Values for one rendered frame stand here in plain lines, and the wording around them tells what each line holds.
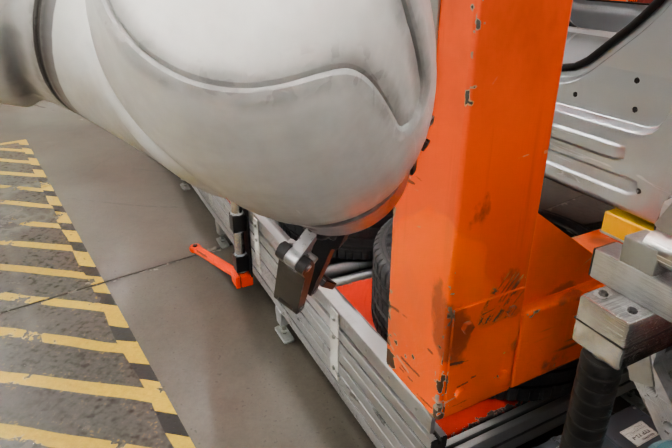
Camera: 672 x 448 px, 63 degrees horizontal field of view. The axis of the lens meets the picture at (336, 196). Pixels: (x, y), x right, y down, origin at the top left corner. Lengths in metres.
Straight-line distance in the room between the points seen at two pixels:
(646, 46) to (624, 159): 0.22
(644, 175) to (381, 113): 1.07
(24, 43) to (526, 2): 0.61
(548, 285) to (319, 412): 0.91
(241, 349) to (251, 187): 1.79
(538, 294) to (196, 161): 0.89
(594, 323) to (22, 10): 0.47
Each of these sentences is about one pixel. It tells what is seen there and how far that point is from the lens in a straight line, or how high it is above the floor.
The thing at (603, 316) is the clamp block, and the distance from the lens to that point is 0.52.
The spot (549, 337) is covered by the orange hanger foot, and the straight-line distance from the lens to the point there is 1.06.
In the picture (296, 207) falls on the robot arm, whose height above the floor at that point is 1.14.
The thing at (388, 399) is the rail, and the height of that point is 0.31.
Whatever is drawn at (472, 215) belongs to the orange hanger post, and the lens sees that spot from 0.78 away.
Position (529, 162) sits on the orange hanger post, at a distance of 0.82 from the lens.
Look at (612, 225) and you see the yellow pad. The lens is 1.28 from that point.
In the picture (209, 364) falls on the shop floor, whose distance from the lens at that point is 1.91.
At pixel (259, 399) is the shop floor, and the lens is 1.77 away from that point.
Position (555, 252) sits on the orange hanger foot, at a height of 0.77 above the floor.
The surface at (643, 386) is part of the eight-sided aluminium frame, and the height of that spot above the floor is 0.72.
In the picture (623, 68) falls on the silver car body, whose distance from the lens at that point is 1.24.
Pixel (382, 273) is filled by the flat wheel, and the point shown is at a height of 0.48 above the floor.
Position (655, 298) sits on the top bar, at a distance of 0.52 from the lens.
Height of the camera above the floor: 1.22
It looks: 24 degrees down
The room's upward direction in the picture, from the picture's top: straight up
